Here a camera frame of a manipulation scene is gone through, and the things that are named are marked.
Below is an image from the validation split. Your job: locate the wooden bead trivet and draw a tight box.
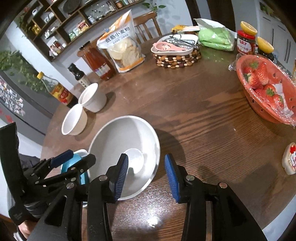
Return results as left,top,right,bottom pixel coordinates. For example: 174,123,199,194
154,49,202,69

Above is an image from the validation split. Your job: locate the large white bowl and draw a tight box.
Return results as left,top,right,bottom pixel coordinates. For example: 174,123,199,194
88,115,161,201

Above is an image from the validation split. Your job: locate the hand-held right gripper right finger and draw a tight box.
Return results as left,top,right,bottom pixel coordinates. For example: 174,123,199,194
164,153,267,241

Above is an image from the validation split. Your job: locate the green plastic bag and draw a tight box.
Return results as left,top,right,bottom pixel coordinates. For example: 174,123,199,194
194,18,235,52

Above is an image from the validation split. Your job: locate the small white red packet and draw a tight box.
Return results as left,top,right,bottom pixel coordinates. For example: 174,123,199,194
281,142,296,176

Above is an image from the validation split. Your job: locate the pile of strawberries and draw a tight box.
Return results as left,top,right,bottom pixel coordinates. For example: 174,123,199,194
243,61,285,110

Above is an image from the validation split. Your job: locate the vinegar bottle with yellow cap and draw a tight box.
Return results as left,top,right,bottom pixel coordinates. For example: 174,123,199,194
37,71,79,108

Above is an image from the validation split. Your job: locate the small white bowl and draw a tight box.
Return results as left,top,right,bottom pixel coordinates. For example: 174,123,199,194
61,104,88,136
79,83,107,113

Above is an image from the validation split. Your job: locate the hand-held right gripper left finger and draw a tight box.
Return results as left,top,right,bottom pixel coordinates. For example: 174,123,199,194
30,153,129,241

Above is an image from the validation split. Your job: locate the dark door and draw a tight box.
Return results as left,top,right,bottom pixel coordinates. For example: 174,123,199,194
185,0,237,31

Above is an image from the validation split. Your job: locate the white rectangular tray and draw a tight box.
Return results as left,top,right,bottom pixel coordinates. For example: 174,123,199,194
151,34,199,56

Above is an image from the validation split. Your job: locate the dark grey fridge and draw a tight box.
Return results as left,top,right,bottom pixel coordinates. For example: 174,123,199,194
0,70,56,136

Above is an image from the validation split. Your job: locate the dark jar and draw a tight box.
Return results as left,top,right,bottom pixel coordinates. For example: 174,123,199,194
256,47,275,62

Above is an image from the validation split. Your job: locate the green vine plant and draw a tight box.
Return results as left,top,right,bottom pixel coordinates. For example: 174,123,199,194
0,49,51,92

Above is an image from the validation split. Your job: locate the small dark soy sauce bottle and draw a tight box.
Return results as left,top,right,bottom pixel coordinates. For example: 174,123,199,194
68,63,92,89

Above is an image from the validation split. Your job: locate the wooden wall shelf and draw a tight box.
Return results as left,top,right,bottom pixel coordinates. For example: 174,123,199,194
14,0,148,62

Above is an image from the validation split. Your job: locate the hanging green plant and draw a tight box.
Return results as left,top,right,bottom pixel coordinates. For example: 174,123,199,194
142,0,167,12

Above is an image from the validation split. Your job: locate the white cabinet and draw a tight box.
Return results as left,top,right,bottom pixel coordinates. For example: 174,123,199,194
254,0,296,77

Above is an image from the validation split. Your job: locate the yellow packet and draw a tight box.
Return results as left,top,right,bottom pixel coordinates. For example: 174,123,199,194
171,25,201,33

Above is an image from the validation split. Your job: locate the red strawberry basket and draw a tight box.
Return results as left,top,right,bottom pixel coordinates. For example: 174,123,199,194
235,55,296,125

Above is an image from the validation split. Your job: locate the orange sauce bottle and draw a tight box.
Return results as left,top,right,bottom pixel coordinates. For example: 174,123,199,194
80,42,116,81

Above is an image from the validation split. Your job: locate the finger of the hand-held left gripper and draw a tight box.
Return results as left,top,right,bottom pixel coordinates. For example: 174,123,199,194
35,153,97,186
23,149,75,179

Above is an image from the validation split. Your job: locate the metal utensil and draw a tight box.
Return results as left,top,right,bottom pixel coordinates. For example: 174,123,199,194
170,35,198,47

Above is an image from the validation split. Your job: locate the flour bag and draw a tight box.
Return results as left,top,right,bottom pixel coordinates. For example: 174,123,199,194
97,9,146,74

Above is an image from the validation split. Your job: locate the red chili sauce jar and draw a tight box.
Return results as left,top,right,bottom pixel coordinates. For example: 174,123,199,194
236,30,257,55

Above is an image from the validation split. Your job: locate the pink plastic scoop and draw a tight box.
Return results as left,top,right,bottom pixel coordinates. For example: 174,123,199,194
154,41,197,52

